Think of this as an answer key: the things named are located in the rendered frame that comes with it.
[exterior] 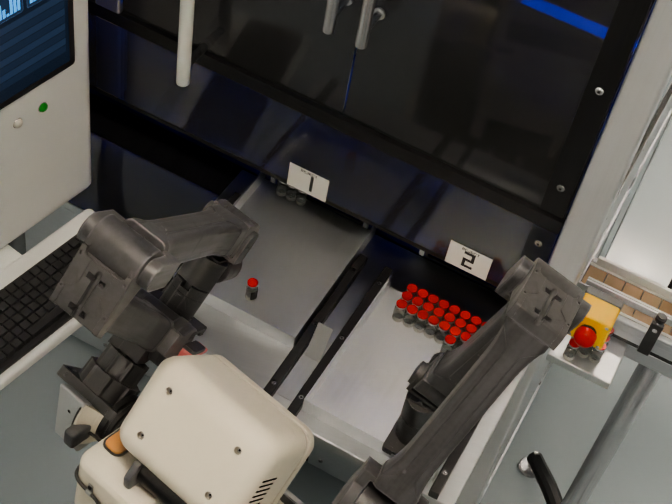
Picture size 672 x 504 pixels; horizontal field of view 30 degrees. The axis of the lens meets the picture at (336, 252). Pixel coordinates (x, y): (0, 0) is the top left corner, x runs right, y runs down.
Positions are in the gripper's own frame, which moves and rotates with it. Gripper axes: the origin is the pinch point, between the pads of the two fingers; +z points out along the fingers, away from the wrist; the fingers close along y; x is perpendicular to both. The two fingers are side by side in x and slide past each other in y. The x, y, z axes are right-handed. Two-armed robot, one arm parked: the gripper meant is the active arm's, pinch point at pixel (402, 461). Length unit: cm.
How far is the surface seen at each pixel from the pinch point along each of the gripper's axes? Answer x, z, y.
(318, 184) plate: 39, -13, 37
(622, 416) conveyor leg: -32, 27, 52
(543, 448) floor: -20, 90, 81
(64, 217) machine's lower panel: 99, 36, 38
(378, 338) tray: 15.7, 1.9, 22.6
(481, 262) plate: 4.5, -13.1, 37.5
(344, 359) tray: 18.8, 2.0, 14.8
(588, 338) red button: -18.7, -10.8, 34.3
